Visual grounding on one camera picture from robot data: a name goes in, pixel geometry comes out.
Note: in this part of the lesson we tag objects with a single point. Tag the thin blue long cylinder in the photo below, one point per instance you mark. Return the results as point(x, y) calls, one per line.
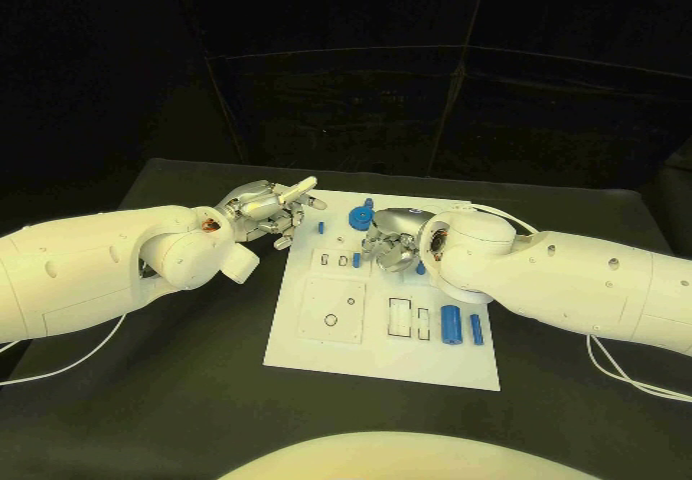
point(476, 330)

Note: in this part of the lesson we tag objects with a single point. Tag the blue gear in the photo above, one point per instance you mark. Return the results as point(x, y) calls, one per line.
point(358, 218)

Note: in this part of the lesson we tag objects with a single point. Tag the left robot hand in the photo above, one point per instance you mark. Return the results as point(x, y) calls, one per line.
point(260, 210)

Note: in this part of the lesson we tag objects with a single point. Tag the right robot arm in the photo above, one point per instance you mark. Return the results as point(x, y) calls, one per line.
point(567, 281)

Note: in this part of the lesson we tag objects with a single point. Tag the blue block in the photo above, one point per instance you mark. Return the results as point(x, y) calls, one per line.
point(357, 260)

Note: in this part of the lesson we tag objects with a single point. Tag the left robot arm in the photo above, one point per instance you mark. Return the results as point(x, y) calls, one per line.
point(81, 262)

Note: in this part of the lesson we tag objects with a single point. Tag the thick blue long cylinder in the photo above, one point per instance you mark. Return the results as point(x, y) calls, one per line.
point(452, 324)

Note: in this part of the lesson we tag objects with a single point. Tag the white task board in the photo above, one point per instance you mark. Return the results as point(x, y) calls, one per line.
point(378, 360)

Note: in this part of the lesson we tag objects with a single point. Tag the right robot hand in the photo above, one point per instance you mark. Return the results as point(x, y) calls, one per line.
point(397, 221)

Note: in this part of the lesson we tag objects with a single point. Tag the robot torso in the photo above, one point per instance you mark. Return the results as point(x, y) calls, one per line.
point(406, 461)

